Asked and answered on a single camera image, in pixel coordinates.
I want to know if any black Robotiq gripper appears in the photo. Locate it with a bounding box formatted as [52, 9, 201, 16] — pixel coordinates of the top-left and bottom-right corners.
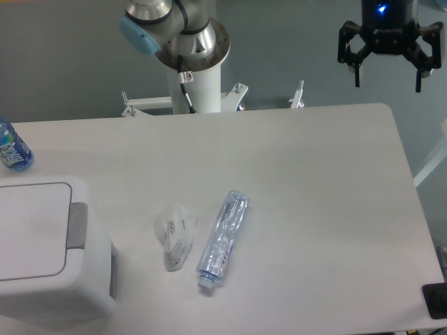
[337, 0, 444, 94]

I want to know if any white trash can lid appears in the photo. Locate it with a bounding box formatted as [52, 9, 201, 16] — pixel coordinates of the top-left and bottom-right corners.
[1, 183, 72, 281]

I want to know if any white trash can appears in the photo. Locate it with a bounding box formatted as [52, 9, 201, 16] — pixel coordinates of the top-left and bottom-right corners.
[1, 175, 117, 324]

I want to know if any crushed clear plastic bottle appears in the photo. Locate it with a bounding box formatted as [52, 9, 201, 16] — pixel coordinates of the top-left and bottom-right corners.
[196, 191, 250, 290]

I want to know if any black device at table edge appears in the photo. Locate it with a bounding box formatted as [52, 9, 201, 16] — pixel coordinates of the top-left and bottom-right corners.
[422, 283, 447, 320]

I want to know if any crumpled clear plastic wrapper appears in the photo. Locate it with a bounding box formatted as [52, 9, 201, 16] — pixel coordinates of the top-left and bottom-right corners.
[154, 204, 198, 272]

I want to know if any grey lid push button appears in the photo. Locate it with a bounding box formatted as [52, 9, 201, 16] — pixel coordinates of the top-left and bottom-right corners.
[66, 202, 88, 249]

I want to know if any blue labelled drink bottle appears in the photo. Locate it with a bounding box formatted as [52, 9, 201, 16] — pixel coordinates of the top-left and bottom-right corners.
[1, 119, 34, 171]

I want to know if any white frame at right edge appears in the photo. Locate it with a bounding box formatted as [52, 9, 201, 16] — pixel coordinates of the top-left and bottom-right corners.
[413, 120, 446, 188]

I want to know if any white pedestal base frame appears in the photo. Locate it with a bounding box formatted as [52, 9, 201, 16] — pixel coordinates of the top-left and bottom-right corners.
[120, 79, 307, 118]

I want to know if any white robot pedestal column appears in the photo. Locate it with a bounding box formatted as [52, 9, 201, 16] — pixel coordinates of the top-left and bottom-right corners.
[166, 57, 222, 114]

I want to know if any black cable on pedestal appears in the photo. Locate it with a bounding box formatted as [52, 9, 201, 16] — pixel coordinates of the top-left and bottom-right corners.
[176, 54, 198, 114]

